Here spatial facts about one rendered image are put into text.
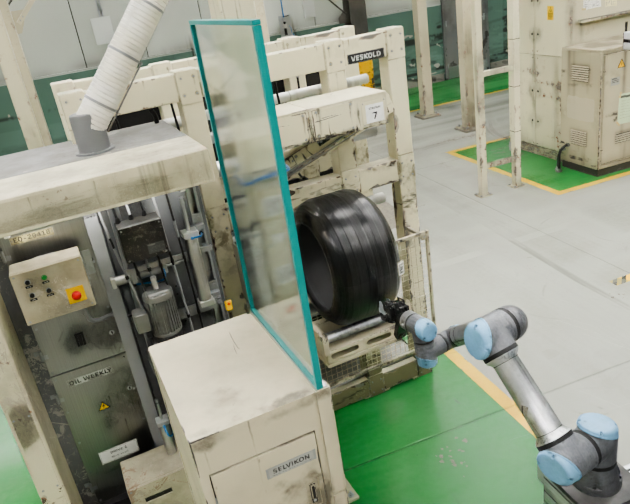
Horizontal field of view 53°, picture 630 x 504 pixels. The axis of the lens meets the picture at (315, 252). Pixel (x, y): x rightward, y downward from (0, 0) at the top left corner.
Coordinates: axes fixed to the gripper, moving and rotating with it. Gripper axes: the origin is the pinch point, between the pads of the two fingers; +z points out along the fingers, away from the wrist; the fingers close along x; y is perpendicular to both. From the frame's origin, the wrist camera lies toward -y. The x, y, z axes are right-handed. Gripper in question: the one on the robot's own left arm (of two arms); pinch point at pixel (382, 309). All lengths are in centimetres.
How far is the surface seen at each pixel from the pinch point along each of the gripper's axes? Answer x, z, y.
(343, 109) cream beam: -15, 33, 78
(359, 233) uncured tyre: 4.1, -0.6, 34.2
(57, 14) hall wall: 32, 899, 238
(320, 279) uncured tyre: 7.3, 44.3, 4.1
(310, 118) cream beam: 1, 34, 78
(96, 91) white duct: 81, 33, 106
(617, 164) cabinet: -412, 257, -63
